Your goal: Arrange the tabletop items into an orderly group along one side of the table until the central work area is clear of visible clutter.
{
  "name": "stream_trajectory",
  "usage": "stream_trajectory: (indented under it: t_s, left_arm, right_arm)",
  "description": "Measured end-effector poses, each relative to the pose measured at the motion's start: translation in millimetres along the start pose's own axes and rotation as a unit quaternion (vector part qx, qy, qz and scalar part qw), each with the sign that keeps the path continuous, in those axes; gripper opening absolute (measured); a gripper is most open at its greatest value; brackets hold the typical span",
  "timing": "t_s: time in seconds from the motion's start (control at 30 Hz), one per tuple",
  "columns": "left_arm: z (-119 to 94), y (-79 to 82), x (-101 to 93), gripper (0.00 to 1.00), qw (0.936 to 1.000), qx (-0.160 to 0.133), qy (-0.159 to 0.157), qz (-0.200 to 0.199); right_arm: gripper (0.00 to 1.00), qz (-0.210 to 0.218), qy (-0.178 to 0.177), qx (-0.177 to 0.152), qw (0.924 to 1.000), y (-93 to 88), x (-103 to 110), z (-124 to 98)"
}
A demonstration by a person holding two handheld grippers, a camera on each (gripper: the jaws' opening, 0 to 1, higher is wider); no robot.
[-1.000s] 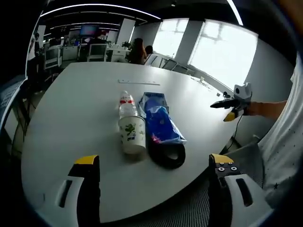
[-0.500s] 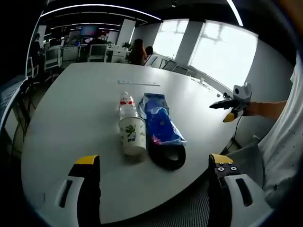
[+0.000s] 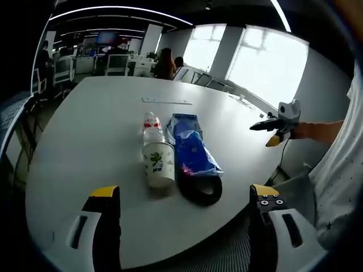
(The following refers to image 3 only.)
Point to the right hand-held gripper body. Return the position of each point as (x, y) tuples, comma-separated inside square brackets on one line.
[(289, 117)]

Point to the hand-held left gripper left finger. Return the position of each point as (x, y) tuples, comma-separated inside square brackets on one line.
[(93, 215)]

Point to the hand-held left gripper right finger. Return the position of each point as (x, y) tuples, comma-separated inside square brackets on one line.
[(272, 221)]

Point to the blue plastic bag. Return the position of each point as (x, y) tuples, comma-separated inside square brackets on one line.
[(193, 147)]

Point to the white paper cup green print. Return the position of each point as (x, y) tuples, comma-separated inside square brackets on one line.
[(158, 165)]

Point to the clear plastic water bottle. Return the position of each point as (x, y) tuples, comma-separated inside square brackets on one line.
[(152, 129)]

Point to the small white items on table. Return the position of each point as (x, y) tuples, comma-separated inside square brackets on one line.
[(244, 102)]

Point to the person in white shirt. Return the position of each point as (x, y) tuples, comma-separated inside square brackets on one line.
[(337, 181)]

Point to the grey chair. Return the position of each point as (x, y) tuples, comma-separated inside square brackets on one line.
[(202, 78)]

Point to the white round table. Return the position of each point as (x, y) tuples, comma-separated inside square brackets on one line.
[(113, 141)]

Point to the green potted plant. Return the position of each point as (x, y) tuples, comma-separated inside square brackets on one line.
[(152, 56)]

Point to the white office chair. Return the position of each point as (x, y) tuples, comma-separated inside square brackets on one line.
[(63, 69), (117, 64)]

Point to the wall display screen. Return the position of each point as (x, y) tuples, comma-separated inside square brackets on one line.
[(106, 37)]

